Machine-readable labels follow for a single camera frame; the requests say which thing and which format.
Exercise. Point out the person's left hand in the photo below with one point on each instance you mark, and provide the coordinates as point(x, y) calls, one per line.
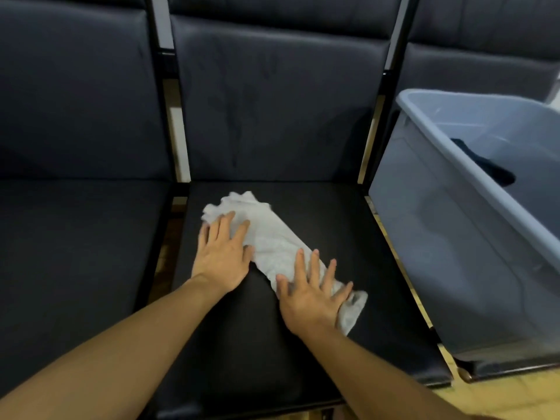
point(221, 262)

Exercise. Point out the person's right hand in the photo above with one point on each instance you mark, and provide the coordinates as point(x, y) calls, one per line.
point(310, 306)

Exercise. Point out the grey tank top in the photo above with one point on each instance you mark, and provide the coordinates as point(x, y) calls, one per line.
point(271, 244)

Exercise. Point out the blue-grey plastic bin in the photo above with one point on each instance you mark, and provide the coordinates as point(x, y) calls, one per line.
point(428, 249)

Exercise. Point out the black garment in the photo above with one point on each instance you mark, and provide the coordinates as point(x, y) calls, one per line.
point(485, 163)

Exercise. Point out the person's left forearm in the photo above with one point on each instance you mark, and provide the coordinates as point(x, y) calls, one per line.
point(109, 358)

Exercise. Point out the person's right forearm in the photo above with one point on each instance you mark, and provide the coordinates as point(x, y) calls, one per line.
point(385, 380)

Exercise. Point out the black leather bench chair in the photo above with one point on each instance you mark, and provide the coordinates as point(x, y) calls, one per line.
point(78, 104)
point(477, 26)
point(280, 91)

